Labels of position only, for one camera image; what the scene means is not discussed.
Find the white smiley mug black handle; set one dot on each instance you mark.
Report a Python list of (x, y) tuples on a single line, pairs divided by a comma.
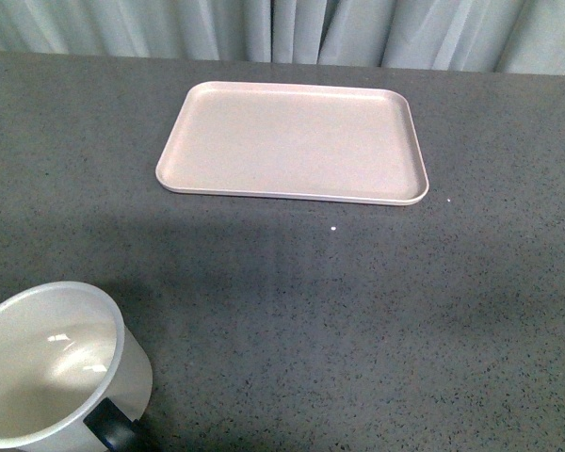
[(72, 376)]

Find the beige rectangular plastic tray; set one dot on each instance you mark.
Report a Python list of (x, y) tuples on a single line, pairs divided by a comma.
[(289, 141)]

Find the pale grey curtain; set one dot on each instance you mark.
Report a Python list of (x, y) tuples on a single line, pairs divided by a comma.
[(468, 36)]

